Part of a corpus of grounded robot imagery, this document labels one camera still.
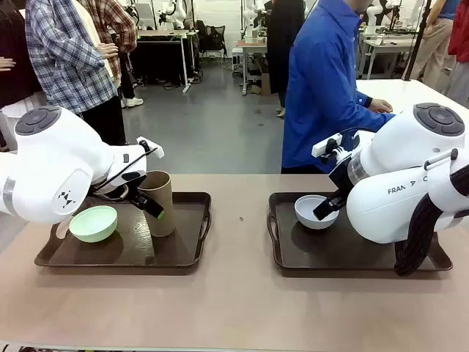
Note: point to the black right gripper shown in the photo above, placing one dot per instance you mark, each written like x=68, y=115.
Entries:
x=341, y=179

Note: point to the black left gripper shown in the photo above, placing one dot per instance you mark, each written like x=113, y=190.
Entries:
x=124, y=183

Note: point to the tall brown cup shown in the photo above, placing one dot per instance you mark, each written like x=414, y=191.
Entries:
x=162, y=186

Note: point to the white bowl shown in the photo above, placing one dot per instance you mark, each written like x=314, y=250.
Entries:
x=306, y=220

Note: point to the light green bowl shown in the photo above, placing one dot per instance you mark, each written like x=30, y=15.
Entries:
x=93, y=227

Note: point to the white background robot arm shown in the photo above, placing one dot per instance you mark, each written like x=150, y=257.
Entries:
x=177, y=12

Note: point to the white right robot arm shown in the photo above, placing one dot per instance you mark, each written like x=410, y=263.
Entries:
x=403, y=146

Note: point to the person's left forearm blue sleeve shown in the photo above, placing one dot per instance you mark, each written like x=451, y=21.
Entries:
x=361, y=99

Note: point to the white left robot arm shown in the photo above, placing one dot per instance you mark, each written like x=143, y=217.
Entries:
x=55, y=165

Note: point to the dark brown plastic tray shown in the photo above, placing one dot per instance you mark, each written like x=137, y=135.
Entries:
x=176, y=249
x=329, y=253

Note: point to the person's left hand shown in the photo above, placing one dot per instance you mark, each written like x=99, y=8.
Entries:
x=382, y=106

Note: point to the large white table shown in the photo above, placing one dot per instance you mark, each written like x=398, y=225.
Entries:
x=403, y=91

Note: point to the person in blue plaid shirt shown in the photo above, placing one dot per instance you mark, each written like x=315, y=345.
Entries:
x=66, y=55

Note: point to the white workbench with brown top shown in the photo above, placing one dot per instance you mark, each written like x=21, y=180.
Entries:
x=251, y=45

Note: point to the black office chair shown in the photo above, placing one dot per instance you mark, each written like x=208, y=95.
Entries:
x=212, y=36

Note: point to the person in black coat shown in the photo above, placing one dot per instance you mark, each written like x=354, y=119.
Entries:
x=284, y=33

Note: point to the person in red plaid shirt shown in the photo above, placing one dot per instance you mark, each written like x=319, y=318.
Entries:
x=117, y=25

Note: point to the black stand pole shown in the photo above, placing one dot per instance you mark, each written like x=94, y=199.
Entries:
x=417, y=36

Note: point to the person in beige trousers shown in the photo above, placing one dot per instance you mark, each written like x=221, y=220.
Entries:
x=434, y=40

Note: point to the person in dark clothes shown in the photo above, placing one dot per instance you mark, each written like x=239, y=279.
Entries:
x=14, y=36

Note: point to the person in red jacket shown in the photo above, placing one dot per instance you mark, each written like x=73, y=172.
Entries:
x=461, y=36

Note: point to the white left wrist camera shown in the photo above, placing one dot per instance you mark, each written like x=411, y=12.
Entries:
x=152, y=148

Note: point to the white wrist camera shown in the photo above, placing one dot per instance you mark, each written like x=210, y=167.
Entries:
x=152, y=148
x=326, y=146

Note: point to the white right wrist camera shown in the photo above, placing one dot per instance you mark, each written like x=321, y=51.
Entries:
x=326, y=146

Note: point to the white frame desk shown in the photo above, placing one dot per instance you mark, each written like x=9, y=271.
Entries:
x=165, y=34

